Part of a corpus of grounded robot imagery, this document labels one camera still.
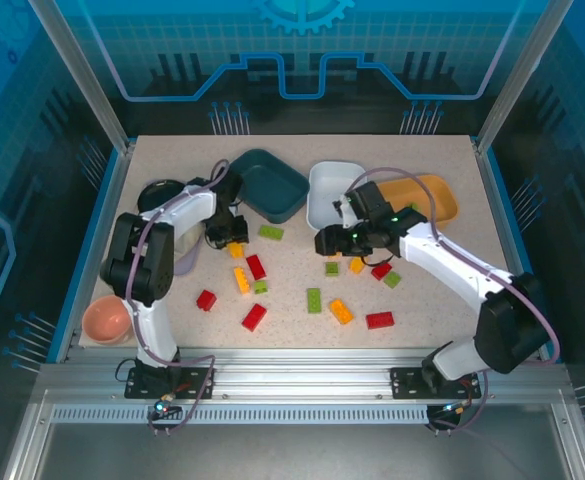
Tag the orange lego brick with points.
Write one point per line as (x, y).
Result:
(356, 265)
(236, 250)
(341, 311)
(241, 280)

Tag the small green lego brick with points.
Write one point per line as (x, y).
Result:
(260, 287)
(331, 269)

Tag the red lego brick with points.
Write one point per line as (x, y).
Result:
(379, 320)
(255, 266)
(381, 271)
(254, 317)
(206, 300)

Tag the dark teal plastic container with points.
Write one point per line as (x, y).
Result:
(272, 185)

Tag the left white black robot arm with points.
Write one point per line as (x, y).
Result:
(147, 320)

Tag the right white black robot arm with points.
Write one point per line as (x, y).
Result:
(447, 255)

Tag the lavender plastic tray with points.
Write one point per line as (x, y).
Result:
(187, 262)

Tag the white plastic container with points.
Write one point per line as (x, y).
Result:
(322, 200)

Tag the black round bowl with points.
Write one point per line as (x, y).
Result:
(154, 197)

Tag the orange plastic container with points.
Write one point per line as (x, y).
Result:
(442, 200)

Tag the pink round bowl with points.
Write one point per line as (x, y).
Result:
(104, 320)

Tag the aluminium side rail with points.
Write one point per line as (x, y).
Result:
(112, 200)
(497, 200)

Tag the aluminium front rail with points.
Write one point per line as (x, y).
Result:
(297, 375)

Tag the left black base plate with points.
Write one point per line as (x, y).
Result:
(197, 380)

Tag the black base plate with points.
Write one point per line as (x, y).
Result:
(197, 380)
(404, 382)

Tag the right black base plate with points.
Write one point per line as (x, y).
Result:
(404, 382)

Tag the aluminium frame post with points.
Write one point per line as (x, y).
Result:
(522, 75)
(82, 75)

